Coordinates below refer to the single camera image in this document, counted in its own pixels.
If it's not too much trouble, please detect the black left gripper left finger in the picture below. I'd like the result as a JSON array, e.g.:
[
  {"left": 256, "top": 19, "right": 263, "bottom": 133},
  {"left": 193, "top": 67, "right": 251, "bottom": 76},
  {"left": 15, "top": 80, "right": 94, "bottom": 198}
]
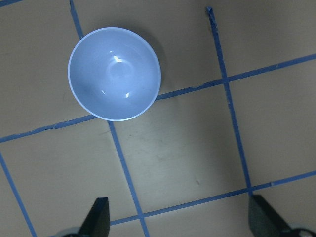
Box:
[{"left": 78, "top": 197, "right": 109, "bottom": 237}]

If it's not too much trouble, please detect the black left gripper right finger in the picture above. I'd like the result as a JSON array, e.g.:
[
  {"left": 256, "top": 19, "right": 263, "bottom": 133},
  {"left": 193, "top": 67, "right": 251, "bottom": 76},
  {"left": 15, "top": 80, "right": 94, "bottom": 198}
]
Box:
[{"left": 248, "top": 195, "right": 292, "bottom": 237}]

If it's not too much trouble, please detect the blue bowl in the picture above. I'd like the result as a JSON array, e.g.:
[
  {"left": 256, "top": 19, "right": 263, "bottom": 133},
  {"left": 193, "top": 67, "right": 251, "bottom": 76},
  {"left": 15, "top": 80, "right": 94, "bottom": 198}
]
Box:
[{"left": 67, "top": 27, "right": 161, "bottom": 121}]

